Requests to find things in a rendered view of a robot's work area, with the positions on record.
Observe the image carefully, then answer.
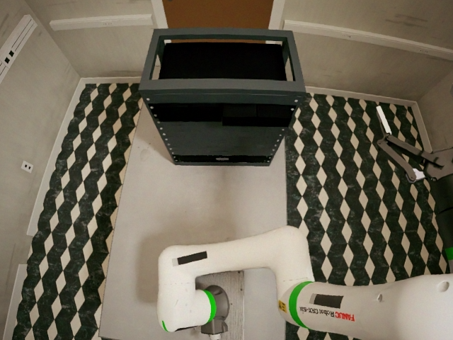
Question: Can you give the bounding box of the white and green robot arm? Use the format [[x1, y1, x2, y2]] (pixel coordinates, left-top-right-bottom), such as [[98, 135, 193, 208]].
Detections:
[[156, 208, 453, 340]]

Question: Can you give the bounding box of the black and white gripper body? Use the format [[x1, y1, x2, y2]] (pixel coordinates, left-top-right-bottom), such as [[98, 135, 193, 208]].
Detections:
[[423, 146, 453, 213]]

